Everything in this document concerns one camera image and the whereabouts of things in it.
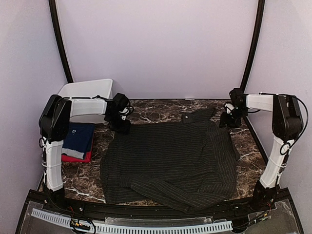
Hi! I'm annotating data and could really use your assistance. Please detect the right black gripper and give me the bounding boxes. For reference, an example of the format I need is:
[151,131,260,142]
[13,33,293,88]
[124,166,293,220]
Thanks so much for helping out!
[219,107,248,129]

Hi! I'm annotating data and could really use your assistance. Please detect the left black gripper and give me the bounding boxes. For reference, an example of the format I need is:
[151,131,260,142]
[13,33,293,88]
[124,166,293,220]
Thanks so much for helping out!
[106,112,131,135]

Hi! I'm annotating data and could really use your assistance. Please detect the navy blue t-shirt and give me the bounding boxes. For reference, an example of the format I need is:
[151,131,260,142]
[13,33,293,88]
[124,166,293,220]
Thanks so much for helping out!
[61,123,95,159]

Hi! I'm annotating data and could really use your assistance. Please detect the black clothes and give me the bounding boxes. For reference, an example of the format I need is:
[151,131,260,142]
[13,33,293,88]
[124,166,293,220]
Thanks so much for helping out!
[100,108,239,213]

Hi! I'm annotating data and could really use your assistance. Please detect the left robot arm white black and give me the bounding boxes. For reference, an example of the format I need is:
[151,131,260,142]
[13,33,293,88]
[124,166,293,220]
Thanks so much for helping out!
[39,93,133,192]

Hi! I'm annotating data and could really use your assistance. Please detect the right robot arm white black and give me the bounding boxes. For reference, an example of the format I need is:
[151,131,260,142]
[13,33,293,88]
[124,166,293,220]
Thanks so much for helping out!
[219,88,309,189]

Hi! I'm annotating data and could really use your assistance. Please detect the white plastic bin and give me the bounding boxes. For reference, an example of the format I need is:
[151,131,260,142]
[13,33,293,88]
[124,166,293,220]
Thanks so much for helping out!
[58,79,113,125]

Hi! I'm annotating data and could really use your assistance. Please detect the folded red t-shirt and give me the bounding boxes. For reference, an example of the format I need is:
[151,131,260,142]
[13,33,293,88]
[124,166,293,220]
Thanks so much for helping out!
[61,151,92,163]

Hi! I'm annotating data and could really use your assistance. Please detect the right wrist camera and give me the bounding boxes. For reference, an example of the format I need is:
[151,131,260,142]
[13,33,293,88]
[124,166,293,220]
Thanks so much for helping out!
[224,102,235,115]

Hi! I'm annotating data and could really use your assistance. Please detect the black curved front rail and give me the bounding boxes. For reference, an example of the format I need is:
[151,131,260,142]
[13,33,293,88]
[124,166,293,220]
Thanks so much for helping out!
[27,188,292,230]

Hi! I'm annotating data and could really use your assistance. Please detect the white slotted cable duct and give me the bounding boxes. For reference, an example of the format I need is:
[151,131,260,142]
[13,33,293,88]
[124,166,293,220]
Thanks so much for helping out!
[31,208,233,234]

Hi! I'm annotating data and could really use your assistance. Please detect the right black frame post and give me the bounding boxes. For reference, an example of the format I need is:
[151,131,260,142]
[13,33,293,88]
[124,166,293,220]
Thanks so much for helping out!
[239,0,265,92]

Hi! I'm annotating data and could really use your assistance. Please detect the black frame post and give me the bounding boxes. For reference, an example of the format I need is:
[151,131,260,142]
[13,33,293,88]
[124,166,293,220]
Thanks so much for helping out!
[48,0,74,83]
[239,0,265,92]

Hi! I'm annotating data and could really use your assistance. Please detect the left black frame post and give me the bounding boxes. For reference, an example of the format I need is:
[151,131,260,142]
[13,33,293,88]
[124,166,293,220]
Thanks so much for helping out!
[48,0,74,83]

